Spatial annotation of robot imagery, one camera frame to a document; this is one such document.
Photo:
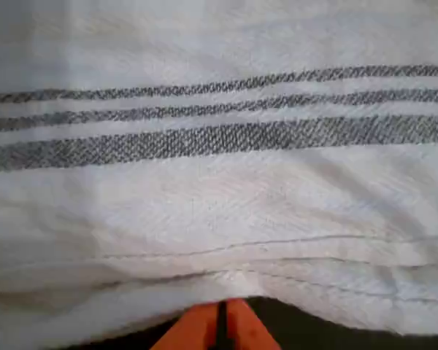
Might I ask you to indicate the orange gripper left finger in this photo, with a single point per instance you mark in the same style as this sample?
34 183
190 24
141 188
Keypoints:
190 331

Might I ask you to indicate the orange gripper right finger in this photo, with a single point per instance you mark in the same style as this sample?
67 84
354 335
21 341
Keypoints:
246 328

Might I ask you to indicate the white grey-striped towel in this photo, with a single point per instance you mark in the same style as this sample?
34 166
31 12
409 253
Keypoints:
219 204

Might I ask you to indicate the large black desk mat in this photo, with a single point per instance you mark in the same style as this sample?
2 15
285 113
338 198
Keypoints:
332 331

